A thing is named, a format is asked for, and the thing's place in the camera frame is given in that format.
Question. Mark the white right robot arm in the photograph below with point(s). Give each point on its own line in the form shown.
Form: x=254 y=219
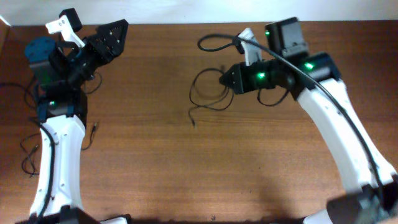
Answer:
x=315 y=83

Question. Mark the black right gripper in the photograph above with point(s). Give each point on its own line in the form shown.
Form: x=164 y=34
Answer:
x=240 y=86

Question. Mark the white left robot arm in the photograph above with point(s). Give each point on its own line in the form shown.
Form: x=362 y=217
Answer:
x=61 y=68

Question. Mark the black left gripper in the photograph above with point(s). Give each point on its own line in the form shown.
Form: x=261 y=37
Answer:
x=116 y=50

